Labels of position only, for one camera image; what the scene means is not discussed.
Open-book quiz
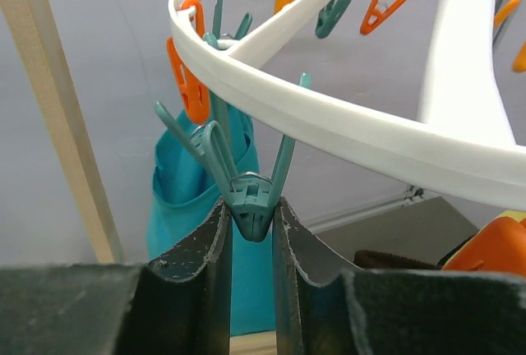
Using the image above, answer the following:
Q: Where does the yellow cloth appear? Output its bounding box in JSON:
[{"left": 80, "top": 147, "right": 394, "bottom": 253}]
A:
[{"left": 498, "top": 210, "right": 526, "bottom": 223}]

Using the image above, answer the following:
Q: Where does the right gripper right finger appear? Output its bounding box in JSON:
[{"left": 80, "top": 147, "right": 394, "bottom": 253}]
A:
[{"left": 272, "top": 199, "right": 525, "bottom": 354}]

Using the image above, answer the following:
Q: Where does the orange clothespin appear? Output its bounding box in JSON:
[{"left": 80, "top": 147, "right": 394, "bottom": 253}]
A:
[
  {"left": 441, "top": 218, "right": 525, "bottom": 277},
  {"left": 166, "top": 0, "right": 210, "bottom": 125}
]

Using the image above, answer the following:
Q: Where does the teal clothespin front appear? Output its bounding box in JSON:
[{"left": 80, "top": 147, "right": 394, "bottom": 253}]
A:
[{"left": 201, "top": 71, "right": 313, "bottom": 243}]

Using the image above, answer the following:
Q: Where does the wooden drying rack frame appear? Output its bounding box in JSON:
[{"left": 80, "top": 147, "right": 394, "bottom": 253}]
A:
[{"left": 1, "top": 0, "right": 277, "bottom": 354}]

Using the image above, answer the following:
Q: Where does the orange clothespin front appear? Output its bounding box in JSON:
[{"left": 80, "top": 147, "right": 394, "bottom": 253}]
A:
[{"left": 441, "top": 218, "right": 525, "bottom": 277}]

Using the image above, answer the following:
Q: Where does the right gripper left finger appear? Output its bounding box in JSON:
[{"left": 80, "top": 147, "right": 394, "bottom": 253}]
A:
[{"left": 1, "top": 202, "right": 231, "bottom": 354}]

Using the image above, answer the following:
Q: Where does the teal cloth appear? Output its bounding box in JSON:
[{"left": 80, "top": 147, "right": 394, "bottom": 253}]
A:
[{"left": 146, "top": 107, "right": 275, "bottom": 336}]

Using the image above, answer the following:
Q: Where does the white round clip hanger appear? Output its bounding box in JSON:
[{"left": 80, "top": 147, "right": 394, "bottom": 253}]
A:
[{"left": 168, "top": 0, "right": 525, "bottom": 210}]

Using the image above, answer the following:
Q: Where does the orange clothespin on teal cloth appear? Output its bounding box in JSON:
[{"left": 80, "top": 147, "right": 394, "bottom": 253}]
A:
[{"left": 166, "top": 0, "right": 210, "bottom": 125}]

